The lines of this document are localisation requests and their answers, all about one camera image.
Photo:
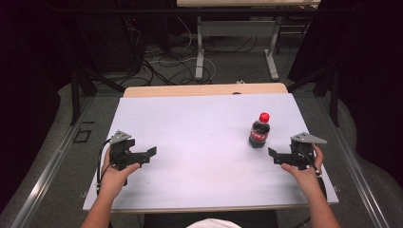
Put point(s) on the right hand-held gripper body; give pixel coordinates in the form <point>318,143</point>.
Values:
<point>301,152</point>

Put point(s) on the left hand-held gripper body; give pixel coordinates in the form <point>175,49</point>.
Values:
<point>122,148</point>

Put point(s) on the dark cola bottle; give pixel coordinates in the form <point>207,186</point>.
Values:
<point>259,136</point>

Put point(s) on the red bottle cap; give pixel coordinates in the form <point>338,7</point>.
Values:
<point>264,117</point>

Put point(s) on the person's right hand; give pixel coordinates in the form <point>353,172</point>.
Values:
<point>304,179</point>

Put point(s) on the person's left hand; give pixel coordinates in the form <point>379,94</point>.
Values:
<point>114,179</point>

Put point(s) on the white table mat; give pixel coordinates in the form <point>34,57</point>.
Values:
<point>202,164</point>

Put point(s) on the black metal stand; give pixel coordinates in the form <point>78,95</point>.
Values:
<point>75,95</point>
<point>334,95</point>

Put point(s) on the light wooden table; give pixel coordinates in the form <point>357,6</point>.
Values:
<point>190,90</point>

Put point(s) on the person's white shirt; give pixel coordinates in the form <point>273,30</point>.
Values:
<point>214,223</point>

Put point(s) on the dark curtain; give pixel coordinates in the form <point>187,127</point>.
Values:
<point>28,79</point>
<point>374,79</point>

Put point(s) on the dark equipment cabinet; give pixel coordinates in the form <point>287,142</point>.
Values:
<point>104,41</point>

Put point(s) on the white metal-legged desk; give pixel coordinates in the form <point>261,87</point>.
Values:
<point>237,28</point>

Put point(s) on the black horizontal bar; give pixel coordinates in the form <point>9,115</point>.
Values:
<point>126,10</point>

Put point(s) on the black floor hatch frame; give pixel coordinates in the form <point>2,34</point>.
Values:
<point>82,136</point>

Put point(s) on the metal floor rail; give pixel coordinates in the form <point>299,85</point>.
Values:
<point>358,177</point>
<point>47,174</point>

